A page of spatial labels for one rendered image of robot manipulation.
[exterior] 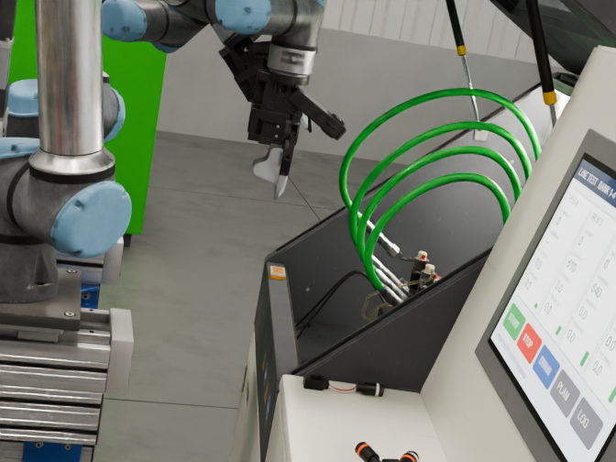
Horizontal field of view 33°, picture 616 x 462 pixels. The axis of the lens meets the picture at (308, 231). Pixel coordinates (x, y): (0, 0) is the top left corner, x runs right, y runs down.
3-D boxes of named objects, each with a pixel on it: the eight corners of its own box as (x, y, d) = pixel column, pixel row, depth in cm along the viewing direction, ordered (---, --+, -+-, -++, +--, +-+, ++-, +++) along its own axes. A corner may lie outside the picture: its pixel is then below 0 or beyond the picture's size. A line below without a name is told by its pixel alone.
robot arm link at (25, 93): (-16, 145, 202) (-8, 75, 198) (37, 141, 213) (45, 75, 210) (28, 160, 196) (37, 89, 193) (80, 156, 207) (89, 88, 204)
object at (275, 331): (254, 329, 230) (266, 260, 226) (273, 332, 231) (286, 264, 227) (260, 468, 171) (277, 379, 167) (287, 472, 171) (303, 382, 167)
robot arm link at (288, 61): (313, 49, 176) (318, 54, 168) (309, 75, 177) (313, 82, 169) (269, 40, 175) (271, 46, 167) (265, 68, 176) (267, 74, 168)
